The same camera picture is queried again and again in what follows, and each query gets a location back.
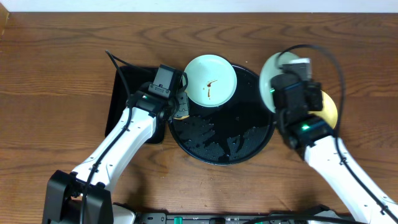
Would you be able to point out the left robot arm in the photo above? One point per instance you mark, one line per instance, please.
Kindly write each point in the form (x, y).
(84, 194)

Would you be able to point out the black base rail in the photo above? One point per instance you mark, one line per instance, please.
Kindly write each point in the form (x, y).
(163, 218)

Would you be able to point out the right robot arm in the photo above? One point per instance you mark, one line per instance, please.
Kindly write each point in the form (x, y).
(307, 120)

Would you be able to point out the rectangular black tray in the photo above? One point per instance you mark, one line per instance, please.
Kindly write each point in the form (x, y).
(135, 79)

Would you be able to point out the light blue plate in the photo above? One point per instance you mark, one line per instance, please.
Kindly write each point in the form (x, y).
(212, 80)
(269, 71)

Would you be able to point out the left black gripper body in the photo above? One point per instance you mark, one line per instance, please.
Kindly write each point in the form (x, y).
(181, 104)

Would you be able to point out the green yellow sponge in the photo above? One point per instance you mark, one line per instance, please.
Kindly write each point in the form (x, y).
(182, 106)

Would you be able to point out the round black tray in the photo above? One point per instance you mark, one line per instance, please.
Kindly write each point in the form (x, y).
(231, 133)

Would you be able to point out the yellow plate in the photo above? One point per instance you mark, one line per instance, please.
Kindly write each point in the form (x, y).
(329, 113)

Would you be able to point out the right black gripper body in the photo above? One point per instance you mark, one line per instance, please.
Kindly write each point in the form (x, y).
(314, 99)

